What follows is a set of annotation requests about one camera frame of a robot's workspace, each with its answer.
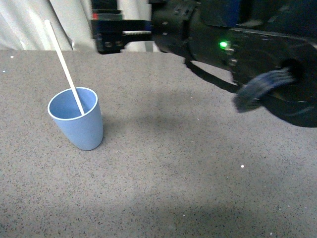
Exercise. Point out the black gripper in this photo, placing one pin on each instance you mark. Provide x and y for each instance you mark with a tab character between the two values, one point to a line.
144	26

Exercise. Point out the white chopstick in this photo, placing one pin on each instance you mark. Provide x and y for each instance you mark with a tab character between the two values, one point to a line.
63	64

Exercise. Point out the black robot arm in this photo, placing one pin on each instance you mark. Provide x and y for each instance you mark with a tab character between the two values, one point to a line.
263	51

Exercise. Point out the blue plastic cup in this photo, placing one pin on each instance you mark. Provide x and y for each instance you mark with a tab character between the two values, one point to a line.
85	131

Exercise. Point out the grey curtain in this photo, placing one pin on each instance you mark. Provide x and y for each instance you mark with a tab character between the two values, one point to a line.
22	24

